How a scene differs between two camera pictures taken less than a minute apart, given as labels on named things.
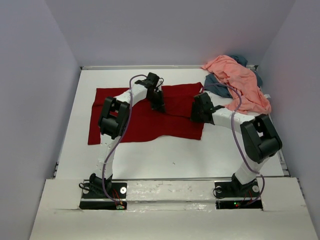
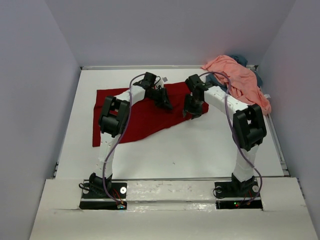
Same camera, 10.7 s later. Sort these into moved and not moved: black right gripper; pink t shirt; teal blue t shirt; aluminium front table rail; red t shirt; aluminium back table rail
Moved: red t shirt; black right gripper
Not moved: aluminium front table rail; teal blue t shirt; aluminium back table rail; pink t shirt
